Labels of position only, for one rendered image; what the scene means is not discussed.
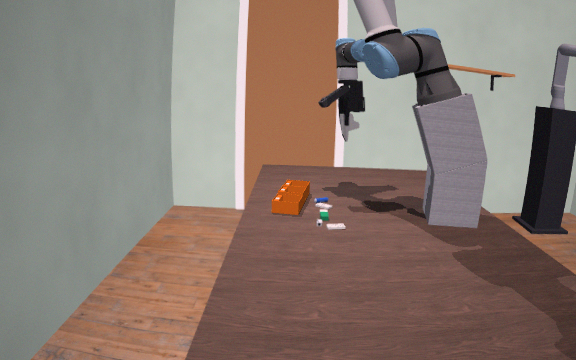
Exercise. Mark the orange rack of bins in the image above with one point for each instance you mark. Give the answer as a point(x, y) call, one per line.
point(291, 197)

